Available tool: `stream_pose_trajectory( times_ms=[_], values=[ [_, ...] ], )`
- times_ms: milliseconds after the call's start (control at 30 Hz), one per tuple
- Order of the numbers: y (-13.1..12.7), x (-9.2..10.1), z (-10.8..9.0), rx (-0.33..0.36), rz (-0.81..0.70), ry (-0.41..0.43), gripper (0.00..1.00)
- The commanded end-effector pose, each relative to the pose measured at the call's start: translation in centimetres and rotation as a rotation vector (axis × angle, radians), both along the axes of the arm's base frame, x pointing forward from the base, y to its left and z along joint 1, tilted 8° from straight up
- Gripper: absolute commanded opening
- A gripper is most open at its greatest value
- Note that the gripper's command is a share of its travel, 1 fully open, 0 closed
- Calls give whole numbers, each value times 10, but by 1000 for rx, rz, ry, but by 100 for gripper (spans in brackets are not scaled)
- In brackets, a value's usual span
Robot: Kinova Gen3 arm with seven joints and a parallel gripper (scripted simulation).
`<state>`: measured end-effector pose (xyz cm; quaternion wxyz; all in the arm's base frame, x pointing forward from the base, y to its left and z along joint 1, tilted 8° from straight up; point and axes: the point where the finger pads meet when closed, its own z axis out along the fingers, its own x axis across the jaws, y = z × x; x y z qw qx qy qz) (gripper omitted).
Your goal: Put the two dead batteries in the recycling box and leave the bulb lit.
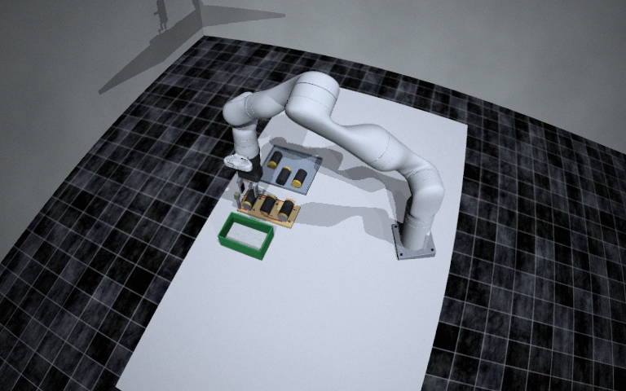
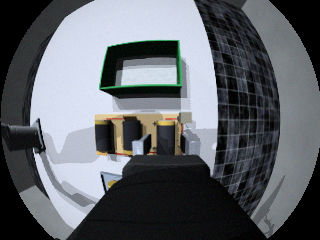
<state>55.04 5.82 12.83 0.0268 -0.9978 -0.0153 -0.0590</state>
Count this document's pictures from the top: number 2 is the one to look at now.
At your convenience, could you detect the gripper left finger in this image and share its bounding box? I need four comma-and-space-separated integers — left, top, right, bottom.
132, 134, 152, 156

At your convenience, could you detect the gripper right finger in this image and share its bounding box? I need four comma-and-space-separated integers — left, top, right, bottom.
180, 134, 200, 156

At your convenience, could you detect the green open-top box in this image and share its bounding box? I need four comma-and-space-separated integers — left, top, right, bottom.
99, 40, 182, 95

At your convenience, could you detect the black battery with gold end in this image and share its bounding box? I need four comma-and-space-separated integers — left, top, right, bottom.
95, 121, 111, 152
123, 121, 141, 155
156, 121, 175, 155
107, 180, 117, 189

